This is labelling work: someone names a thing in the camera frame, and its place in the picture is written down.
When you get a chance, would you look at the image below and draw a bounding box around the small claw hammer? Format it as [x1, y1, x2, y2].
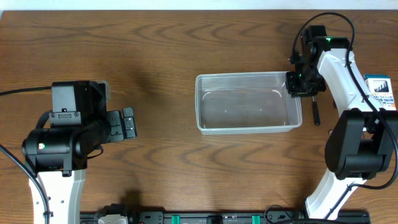
[312, 96, 320, 126]

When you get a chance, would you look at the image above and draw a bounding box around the clear plastic storage container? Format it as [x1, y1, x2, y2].
[195, 72, 302, 135]

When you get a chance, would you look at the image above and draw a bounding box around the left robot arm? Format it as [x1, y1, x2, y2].
[21, 81, 137, 223]

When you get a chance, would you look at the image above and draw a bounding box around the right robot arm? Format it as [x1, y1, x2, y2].
[285, 26, 397, 220]

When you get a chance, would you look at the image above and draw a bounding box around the blue white cardboard box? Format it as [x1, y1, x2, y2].
[364, 74, 397, 111]

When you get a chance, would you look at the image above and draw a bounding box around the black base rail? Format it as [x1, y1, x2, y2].
[80, 204, 371, 224]

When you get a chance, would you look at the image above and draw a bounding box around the left black cable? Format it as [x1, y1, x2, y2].
[0, 86, 53, 224]

